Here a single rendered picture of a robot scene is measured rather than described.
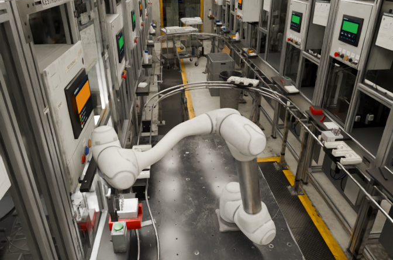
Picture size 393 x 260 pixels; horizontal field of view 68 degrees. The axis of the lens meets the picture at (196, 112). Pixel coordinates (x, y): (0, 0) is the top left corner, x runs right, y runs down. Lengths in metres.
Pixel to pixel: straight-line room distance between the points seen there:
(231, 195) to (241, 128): 0.60
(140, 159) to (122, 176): 0.11
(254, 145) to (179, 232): 0.87
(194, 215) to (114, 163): 1.05
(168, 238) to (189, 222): 0.17
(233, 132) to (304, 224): 1.89
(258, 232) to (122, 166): 0.88
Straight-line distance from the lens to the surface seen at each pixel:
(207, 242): 1.85
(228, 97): 4.71
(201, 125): 1.33
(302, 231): 2.96
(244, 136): 1.23
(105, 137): 1.15
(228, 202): 1.77
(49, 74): 0.99
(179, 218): 1.98
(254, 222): 1.63
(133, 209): 1.58
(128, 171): 1.02
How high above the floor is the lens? 2.09
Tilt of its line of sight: 26 degrees down
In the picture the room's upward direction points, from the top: straight up
